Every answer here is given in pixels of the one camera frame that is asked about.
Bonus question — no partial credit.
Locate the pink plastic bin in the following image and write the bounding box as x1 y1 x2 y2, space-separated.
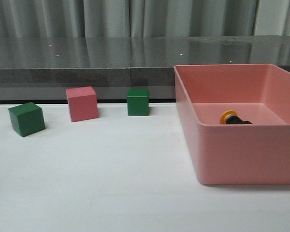
174 64 290 185

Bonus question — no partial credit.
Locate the yellow push button switch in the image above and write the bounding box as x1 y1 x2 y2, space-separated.
219 110 252 125

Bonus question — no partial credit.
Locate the green cube left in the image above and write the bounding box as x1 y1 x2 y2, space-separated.
8 102 46 137

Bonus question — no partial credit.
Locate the dark grey counter ledge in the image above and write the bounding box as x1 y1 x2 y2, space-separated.
0 36 290 103

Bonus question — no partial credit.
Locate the green cube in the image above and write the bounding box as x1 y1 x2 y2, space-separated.
8 102 46 137
127 89 149 116

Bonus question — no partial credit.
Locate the grey curtain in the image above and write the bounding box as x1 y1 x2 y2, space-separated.
0 0 290 38

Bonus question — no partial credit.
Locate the pink cube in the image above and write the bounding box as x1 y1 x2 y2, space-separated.
66 86 99 122

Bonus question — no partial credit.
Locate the green cube right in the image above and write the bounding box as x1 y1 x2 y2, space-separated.
127 89 149 116

